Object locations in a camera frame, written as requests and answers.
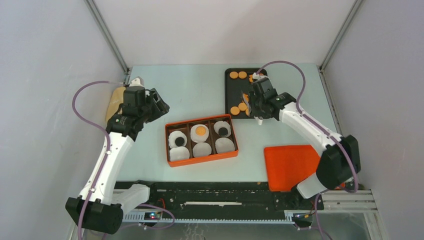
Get star orange cookie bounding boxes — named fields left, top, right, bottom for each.
left=242, top=93, right=249, bottom=103

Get black cookie tray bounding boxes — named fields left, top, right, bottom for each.
left=224, top=67, right=259, bottom=120

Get black sandwich cookie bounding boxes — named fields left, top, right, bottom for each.
left=217, top=126, right=231, bottom=138
left=174, top=136, right=186, bottom=147

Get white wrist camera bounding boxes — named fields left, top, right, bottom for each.
left=128, top=76, right=145, bottom=88
left=252, top=72, right=267, bottom=82

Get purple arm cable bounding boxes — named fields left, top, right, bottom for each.
left=255, top=60, right=360, bottom=240
left=71, top=80, right=176, bottom=240

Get orange box lid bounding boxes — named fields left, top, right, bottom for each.
left=263, top=145, right=351, bottom=198

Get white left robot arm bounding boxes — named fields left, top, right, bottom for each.
left=65, top=86, right=170, bottom=240

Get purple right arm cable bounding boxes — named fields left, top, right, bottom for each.
left=255, top=60, right=360, bottom=240

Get metal tongs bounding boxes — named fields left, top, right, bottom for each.
left=241, top=92, right=263, bottom=126

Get yellow cloth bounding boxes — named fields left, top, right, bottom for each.
left=105, top=86, right=126, bottom=123

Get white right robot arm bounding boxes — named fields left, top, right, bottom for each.
left=248, top=73, right=361, bottom=209

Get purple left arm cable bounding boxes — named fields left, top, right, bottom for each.
left=71, top=80, right=176, bottom=240

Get orange cookie box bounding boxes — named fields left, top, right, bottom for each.
left=164, top=114, right=239, bottom=168

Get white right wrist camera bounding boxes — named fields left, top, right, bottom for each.
left=252, top=72, right=267, bottom=82

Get white paper cup liner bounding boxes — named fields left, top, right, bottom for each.
left=213, top=120, right=232, bottom=138
left=169, top=146, right=190, bottom=162
left=215, top=137, right=236, bottom=154
left=190, top=124, right=209, bottom=143
left=192, top=142, right=212, bottom=158
left=168, top=130, right=187, bottom=149

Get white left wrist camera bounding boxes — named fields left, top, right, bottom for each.
left=128, top=76, right=145, bottom=88

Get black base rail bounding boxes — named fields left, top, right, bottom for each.
left=114, top=180, right=324, bottom=221

